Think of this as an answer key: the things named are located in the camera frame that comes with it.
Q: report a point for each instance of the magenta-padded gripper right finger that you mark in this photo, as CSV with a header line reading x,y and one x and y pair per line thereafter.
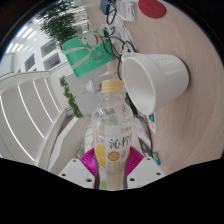
x,y
146,171

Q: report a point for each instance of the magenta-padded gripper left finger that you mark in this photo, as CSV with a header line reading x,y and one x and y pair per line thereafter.
x,y
75,171

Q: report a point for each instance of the clear bottle with yellow cap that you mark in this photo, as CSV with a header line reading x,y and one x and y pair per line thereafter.
x,y
112,133

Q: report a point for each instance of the teal and blue tube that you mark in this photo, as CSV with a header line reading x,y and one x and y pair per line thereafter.
x,y
156,158

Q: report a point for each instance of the open printed booklet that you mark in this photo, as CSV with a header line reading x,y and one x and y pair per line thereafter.
x,y
141,135

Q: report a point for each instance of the colourful sticker sheet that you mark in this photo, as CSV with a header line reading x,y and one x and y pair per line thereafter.
x,y
150,123

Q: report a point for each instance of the ceiling strip lights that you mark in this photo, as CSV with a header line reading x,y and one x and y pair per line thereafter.
x,y
26,113

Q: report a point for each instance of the white planter cabinet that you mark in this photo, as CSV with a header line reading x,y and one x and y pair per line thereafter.
x,y
83,86

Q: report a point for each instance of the clear shaker bottle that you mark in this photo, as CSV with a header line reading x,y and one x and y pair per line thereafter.
x,y
90,87

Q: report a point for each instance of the row of green hedge plants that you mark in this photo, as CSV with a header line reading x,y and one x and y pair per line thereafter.
x,y
60,23

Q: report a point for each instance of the white paper packet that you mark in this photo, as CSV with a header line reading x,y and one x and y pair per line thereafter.
x,y
126,10

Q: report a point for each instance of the flat round red coaster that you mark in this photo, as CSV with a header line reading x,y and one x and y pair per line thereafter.
x,y
152,8

